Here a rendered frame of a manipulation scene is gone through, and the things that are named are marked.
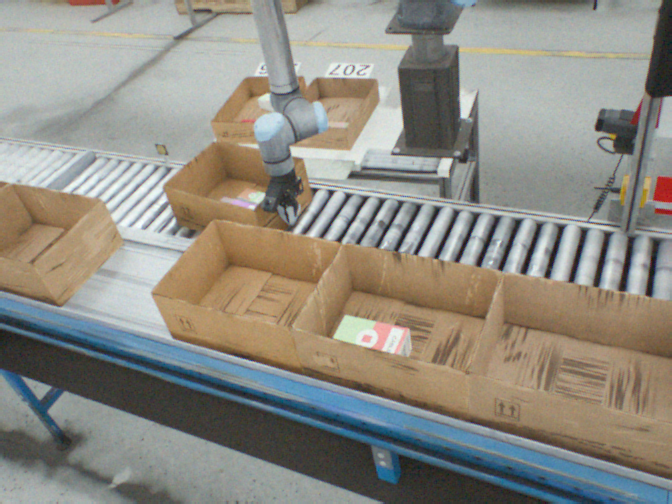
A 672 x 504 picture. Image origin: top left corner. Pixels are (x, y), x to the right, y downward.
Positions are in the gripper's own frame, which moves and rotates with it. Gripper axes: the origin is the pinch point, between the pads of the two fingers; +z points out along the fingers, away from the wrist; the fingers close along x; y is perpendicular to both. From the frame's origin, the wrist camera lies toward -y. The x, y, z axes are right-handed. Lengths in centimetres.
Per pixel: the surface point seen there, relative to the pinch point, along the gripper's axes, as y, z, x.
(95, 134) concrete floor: 139, 80, 248
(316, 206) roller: 17.1, 6.0, -0.2
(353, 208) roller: 19.2, 6.1, -13.3
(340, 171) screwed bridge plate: 37.1, 5.1, -0.5
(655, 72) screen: 14, -51, -98
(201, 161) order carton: 14.9, -8.5, 41.9
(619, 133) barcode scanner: 31, -25, -92
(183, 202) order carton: -5.5, -6.6, 36.2
